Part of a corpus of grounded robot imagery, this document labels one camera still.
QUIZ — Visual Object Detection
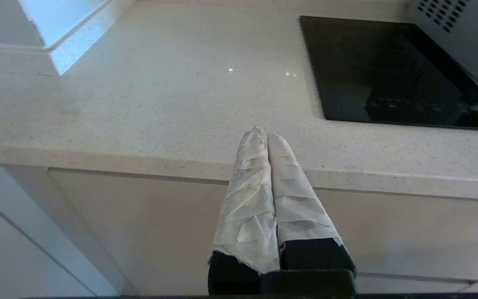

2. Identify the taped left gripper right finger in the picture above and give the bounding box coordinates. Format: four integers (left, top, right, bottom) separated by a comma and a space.
267, 133, 357, 273

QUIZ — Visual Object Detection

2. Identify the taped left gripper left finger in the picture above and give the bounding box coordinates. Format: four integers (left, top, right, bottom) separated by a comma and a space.
208, 126, 280, 295

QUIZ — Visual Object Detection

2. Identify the silver Panasonic microwave oven body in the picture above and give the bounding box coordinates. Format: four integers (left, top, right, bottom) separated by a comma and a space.
409, 0, 478, 79

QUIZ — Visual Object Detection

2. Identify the white cabinet drawer front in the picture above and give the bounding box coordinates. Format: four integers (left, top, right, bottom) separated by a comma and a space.
47, 167, 478, 284
356, 274, 478, 294

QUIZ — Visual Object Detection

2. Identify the black glass induction cooktop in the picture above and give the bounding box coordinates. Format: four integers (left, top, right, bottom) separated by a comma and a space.
300, 16, 478, 132

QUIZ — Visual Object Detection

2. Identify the white cabinet corner panel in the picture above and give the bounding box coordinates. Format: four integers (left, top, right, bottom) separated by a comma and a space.
0, 163, 137, 296

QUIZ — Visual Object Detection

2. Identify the white cabinet door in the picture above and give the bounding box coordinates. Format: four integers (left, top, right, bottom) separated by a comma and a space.
0, 194, 94, 297

